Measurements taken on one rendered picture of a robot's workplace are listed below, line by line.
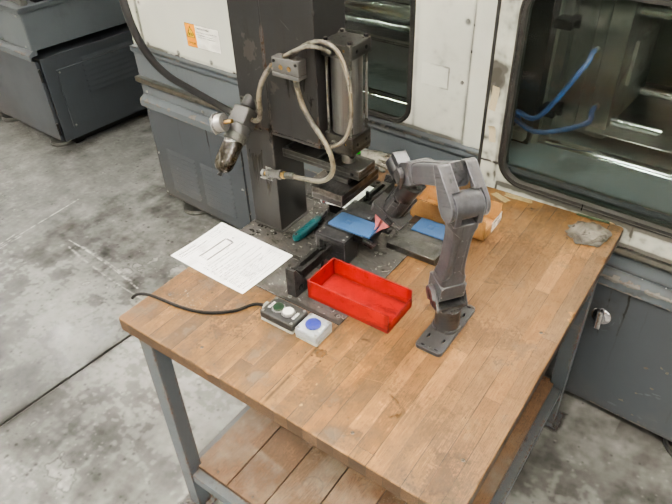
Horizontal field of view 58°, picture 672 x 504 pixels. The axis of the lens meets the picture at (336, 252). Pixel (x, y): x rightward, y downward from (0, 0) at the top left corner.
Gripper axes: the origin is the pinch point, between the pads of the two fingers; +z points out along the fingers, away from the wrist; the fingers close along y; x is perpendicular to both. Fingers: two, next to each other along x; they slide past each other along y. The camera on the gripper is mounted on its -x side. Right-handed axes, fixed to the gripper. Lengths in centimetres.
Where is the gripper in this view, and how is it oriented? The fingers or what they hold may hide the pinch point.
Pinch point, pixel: (377, 229)
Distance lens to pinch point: 169.4
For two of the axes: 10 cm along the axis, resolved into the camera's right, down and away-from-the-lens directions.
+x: -5.7, 4.8, -6.7
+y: -7.2, -6.8, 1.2
